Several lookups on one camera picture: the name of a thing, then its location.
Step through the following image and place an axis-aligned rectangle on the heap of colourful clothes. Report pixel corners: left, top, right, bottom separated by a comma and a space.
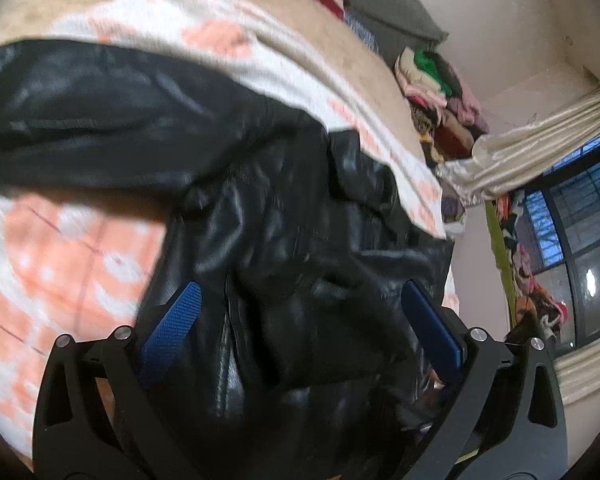
496, 189, 572, 347

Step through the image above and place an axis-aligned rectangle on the window with dark frame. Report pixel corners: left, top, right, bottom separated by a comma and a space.
522, 130, 600, 352

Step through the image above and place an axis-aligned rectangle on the cream satin curtain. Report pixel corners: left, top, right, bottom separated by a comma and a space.
550, 327, 600, 407
434, 82, 600, 207

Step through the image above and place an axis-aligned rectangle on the white and orange blanket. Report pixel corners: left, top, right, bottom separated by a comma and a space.
0, 0, 462, 463

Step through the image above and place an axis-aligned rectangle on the grey cushion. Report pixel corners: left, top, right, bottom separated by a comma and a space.
325, 0, 451, 61

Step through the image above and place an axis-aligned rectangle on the pile of folded clothes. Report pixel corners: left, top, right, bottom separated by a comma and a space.
394, 47, 492, 167

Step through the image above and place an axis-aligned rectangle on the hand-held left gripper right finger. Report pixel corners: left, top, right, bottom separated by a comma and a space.
401, 280, 569, 480

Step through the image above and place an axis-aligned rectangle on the green cloth strip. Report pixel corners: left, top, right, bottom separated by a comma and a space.
484, 199, 520, 333

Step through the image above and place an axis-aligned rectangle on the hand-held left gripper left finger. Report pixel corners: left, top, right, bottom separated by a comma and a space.
32, 281, 204, 480

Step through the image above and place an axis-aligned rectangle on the purple cloth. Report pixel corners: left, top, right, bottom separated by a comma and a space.
440, 195, 467, 239

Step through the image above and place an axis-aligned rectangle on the grey patterned cloth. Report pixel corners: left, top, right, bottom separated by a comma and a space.
344, 10, 382, 55

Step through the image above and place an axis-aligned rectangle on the red cloth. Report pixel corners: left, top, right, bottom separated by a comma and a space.
314, 0, 349, 22

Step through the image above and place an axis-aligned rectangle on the tan bed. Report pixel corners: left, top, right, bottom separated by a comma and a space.
0, 0, 431, 161

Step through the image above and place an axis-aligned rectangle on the black leather jacket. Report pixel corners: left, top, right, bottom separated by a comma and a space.
0, 39, 462, 480

